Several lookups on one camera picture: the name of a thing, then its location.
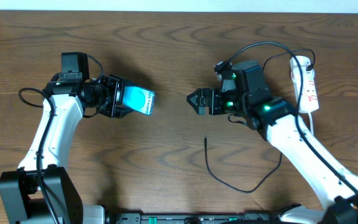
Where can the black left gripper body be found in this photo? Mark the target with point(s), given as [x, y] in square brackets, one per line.
[106, 95]

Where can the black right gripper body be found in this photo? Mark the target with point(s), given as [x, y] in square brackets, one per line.
[227, 102]

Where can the blue screen smartphone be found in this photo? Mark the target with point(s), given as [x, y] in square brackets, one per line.
[139, 99]

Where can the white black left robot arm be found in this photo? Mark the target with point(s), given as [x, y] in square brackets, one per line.
[40, 189]

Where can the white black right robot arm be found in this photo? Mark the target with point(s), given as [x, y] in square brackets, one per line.
[244, 92]

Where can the white charger adapter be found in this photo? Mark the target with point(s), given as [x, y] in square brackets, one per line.
[308, 73]

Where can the white power strip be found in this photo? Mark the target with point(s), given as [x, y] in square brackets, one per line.
[307, 90]

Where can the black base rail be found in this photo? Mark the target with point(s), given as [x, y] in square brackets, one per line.
[136, 218]

